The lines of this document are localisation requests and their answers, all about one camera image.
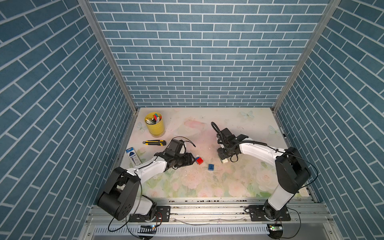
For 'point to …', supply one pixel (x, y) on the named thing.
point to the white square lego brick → (225, 161)
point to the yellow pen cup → (154, 122)
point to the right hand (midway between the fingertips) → (223, 153)
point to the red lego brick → (200, 161)
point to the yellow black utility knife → (155, 142)
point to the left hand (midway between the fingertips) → (195, 161)
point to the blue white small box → (133, 157)
